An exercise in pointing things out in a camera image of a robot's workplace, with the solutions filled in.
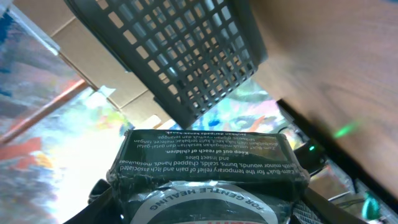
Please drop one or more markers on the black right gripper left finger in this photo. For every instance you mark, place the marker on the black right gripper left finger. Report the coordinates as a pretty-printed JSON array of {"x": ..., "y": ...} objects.
[{"x": 103, "y": 210}]

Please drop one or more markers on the dark green ointment box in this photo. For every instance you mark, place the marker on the dark green ointment box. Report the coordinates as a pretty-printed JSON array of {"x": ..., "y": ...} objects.
[{"x": 161, "y": 176}]

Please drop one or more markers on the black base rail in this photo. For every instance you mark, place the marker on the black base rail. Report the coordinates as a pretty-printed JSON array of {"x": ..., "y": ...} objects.
[{"x": 337, "y": 154}]

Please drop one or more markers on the dark grey plastic basket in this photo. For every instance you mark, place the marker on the dark grey plastic basket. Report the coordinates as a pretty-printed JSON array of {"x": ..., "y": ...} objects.
[{"x": 190, "y": 54}]

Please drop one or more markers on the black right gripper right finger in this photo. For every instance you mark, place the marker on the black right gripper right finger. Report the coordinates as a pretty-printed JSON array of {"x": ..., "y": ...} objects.
[{"x": 313, "y": 208}]

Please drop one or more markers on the brown cardboard box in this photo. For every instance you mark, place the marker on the brown cardboard box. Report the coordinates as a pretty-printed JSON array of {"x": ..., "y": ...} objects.
[{"x": 92, "y": 60}]

